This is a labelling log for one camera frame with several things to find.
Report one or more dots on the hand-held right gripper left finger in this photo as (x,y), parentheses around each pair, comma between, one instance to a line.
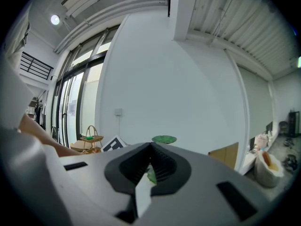
(94,173)

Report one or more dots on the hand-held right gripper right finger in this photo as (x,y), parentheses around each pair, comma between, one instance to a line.
(200,196)

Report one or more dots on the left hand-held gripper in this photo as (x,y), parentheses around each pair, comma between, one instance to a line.
(115,143)

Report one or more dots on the green tiered glass plate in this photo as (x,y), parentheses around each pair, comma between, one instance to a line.
(164,139)

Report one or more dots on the person's left forearm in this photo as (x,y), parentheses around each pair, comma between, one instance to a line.
(47,138)

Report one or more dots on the flat cardboard sheet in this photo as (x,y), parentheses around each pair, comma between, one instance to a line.
(224,154)

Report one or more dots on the black-framed glass doors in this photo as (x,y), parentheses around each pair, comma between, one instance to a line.
(80,91)

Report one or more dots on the black metal railing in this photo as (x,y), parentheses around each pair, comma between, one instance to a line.
(35,66)

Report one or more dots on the white ceiling pipes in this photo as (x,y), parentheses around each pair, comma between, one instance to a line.
(105,13)

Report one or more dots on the round ceiling light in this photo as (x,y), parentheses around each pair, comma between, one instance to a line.
(55,19)

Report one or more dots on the white ceiling air conditioner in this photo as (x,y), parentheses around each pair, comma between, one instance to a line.
(80,2)

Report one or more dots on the black ceiling track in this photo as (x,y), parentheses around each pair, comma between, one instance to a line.
(168,0)

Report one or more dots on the white wall socket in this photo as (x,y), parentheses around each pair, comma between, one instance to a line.
(118,111)

